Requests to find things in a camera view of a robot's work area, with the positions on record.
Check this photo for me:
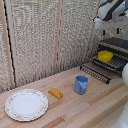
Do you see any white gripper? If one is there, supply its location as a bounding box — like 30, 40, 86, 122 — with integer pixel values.
93, 15, 128, 37

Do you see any yellow bowl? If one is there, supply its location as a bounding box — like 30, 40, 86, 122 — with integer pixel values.
97, 50, 114, 63

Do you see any black dish rack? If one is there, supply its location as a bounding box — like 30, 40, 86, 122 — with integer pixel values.
79, 37, 128, 85

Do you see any white plate with patterned rim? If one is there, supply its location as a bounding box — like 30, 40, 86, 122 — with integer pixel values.
4, 88, 50, 122

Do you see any blue cup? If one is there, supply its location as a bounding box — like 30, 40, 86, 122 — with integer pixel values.
73, 75, 90, 96

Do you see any woven beige screen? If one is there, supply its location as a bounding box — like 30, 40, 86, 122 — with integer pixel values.
6, 0, 128, 88

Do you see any small orange yellow block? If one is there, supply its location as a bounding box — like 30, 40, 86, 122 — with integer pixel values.
48, 87, 64, 100

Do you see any wooden frame post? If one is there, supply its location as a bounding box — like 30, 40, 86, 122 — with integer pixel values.
0, 0, 16, 90

